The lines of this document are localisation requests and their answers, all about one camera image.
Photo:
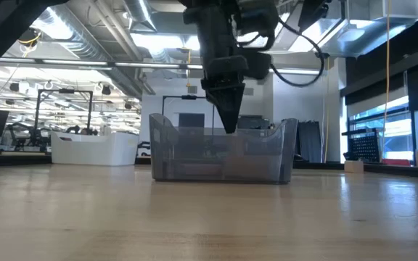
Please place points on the red box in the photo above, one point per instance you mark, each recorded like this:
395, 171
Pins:
396, 162

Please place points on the silver spiral ceiling duct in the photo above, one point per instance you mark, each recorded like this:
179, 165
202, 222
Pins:
85, 40

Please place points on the silver rectangular ceiling duct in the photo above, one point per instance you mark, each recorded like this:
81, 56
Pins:
357, 29

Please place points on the grey translucent plastic bin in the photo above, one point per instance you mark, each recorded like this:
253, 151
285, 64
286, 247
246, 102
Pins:
180, 145

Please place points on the long ceiling light bar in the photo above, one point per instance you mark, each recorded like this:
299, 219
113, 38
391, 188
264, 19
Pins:
85, 63

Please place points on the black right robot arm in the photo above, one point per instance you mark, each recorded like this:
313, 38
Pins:
256, 16

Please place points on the black aluminium table frame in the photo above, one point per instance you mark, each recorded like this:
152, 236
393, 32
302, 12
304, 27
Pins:
405, 170

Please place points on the dark hanging cloth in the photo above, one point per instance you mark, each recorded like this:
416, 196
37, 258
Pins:
310, 141

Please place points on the black gantry frame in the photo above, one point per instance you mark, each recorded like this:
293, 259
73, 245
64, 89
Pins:
180, 97
64, 91

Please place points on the white plastic bin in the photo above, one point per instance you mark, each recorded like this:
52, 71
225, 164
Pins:
93, 150

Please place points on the black pegboard cart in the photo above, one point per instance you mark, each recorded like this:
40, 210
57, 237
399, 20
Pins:
365, 146

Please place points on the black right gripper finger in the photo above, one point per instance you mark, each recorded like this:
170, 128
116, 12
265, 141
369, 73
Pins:
229, 108

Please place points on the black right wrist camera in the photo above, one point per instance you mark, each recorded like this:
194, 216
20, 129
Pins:
260, 65

